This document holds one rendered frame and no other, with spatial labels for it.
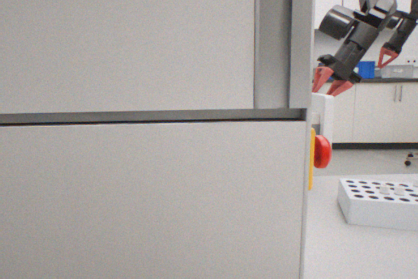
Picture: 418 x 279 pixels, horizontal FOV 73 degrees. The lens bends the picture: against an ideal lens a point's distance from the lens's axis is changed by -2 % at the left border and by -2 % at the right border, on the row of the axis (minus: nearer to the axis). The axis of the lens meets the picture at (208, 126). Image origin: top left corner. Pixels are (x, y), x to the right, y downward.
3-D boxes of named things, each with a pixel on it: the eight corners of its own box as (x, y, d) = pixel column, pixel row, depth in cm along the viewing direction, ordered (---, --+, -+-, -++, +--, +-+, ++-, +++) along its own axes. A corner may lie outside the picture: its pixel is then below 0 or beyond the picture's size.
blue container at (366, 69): (360, 78, 397) (361, 62, 393) (375, 78, 357) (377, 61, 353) (316, 78, 401) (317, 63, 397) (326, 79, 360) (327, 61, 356)
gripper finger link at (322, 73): (299, 91, 73) (321, 59, 72) (321, 106, 74) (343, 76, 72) (308, 93, 66) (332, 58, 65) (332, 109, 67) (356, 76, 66)
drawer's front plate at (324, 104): (287, 127, 82) (289, 88, 80) (331, 154, 54) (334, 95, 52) (281, 127, 82) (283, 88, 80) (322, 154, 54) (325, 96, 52)
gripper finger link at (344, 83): (301, 93, 73) (323, 61, 72) (323, 108, 74) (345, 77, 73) (311, 95, 67) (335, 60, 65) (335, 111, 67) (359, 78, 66)
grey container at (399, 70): (400, 78, 396) (401, 65, 393) (414, 78, 366) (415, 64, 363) (369, 78, 398) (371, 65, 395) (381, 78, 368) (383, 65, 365)
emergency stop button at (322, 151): (320, 162, 37) (321, 132, 36) (334, 172, 33) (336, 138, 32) (296, 163, 37) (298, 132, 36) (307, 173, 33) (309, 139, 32)
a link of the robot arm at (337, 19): (398, -1, 63) (383, 23, 72) (351, -22, 67) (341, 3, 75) (368, 38, 62) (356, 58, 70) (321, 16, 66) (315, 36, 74)
